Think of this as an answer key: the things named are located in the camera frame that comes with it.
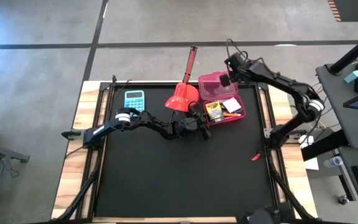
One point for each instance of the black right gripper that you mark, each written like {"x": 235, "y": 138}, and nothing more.
{"x": 225, "y": 80}

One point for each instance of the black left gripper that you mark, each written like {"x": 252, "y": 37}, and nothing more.
{"x": 186, "y": 126}

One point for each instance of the pink plastic pencil case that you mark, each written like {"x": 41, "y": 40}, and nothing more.
{"x": 216, "y": 87}

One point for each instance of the yellow green crayon box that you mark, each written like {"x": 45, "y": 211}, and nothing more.
{"x": 214, "y": 111}

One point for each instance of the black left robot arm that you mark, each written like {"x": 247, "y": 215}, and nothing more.
{"x": 141, "y": 123}

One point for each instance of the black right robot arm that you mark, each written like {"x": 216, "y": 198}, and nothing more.
{"x": 291, "y": 84}

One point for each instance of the red desk lamp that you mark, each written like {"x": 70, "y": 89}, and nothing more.
{"x": 182, "y": 96}

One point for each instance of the small red clip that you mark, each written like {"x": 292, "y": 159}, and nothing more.
{"x": 255, "y": 157}

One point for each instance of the teal bowl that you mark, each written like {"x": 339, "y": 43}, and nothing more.
{"x": 134, "y": 99}

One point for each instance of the white paper sheet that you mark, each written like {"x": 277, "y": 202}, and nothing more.
{"x": 312, "y": 164}

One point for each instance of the grey side desk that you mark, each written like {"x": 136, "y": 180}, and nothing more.
{"x": 337, "y": 118}

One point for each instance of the small teal box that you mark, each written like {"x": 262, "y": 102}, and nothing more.
{"x": 352, "y": 76}

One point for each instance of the black pole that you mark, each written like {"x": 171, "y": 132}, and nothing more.
{"x": 353, "y": 53}

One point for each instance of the clear water bottle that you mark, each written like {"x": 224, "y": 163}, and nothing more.
{"x": 332, "y": 161}

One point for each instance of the dark mat orange edges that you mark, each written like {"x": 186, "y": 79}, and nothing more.
{"x": 353, "y": 9}

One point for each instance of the black frame strut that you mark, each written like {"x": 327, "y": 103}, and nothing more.
{"x": 287, "y": 189}
{"x": 82, "y": 189}

